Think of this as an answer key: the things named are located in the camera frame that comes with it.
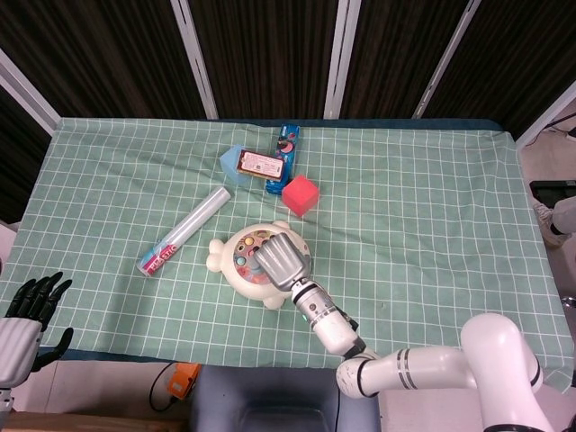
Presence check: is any orange device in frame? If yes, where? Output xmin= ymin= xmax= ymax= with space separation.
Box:
xmin=168 ymin=362 xmax=203 ymax=401

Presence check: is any white sneaker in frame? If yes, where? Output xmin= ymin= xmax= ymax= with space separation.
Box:
xmin=533 ymin=197 xmax=563 ymax=247

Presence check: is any plastic food wrap roll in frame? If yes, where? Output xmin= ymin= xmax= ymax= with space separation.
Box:
xmin=137 ymin=185 xmax=232 ymax=279

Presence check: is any grey blue padded seat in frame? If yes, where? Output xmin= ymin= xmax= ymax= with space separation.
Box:
xmin=191 ymin=364 xmax=382 ymax=432

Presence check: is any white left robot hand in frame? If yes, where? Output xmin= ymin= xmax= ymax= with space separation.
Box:
xmin=0 ymin=271 xmax=75 ymax=386

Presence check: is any white animal-shaped button toy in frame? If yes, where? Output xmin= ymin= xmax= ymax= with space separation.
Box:
xmin=206 ymin=220 xmax=314 ymax=311

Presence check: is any green checkered tablecloth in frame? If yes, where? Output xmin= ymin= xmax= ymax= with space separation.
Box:
xmin=0 ymin=117 xmax=576 ymax=392

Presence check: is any light blue foam block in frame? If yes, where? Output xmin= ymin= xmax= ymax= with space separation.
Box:
xmin=219 ymin=144 xmax=248 ymax=187

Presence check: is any white slotted frame post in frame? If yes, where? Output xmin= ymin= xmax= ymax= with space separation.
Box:
xmin=170 ymin=0 xmax=221 ymax=121
xmin=411 ymin=0 xmax=482 ymax=121
xmin=0 ymin=48 xmax=60 ymax=136
xmin=515 ymin=87 xmax=576 ymax=149
xmin=323 ymin=0 xmax=363 ymax=121

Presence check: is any blue cookie pack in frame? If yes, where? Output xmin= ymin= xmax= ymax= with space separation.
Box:
xmin=265 ymin=124 xmax=302 ymax=195

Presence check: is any brown wooden board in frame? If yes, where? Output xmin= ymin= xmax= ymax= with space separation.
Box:
xmin=8 ymin=411 xmax=188 ymax=432

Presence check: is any brown snack box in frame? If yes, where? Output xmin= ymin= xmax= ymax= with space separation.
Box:
xmin=235 ymin=148 xmax=286 ymax=182

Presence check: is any black flat box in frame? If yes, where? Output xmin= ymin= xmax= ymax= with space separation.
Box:
xmin=529 ymin=179 xmax=576 ymax=212

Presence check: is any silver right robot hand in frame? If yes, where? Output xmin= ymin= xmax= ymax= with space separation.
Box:
xmin=253 ymin=232 xmax=314 ymax=293

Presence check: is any dark brown curtain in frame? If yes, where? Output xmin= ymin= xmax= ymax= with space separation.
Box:
xmin=0 ymin=0 xmax=576 ymax=224

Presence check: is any red foam cube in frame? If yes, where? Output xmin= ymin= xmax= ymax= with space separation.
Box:
xmin=281 ymin=175 xmax=320 ymax=218

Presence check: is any grey trouser leg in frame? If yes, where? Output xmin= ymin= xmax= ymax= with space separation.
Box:
xmin=552 ymin=195 xmax=576 ymax=235

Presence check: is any black cable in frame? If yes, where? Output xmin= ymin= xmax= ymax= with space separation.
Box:
xmin=148 ymin=362 xmax=181 ymax=413

